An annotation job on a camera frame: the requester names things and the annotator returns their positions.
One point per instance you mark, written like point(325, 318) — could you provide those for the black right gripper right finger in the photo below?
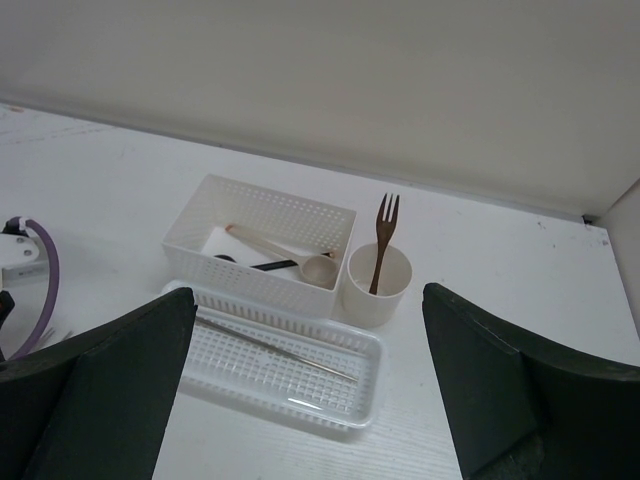
point(521, 406)

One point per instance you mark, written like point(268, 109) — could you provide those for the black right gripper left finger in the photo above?
point(96, 406)

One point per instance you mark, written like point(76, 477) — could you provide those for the black plastic spoon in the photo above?
point(322, 266)

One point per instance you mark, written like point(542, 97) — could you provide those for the beige plastic spoon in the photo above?
point(315, 277)

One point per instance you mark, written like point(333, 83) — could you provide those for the small silver metal fork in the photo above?
point(51, 332)

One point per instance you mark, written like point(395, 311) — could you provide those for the white cylindrical cup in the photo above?
point(363, 308)

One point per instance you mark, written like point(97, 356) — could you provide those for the white shallow perforated tray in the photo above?
point(239, 375)

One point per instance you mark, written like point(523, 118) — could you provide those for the white deep perforated basket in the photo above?
point(301, 225)

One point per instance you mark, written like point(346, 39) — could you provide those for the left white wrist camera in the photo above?
point(19, 258)

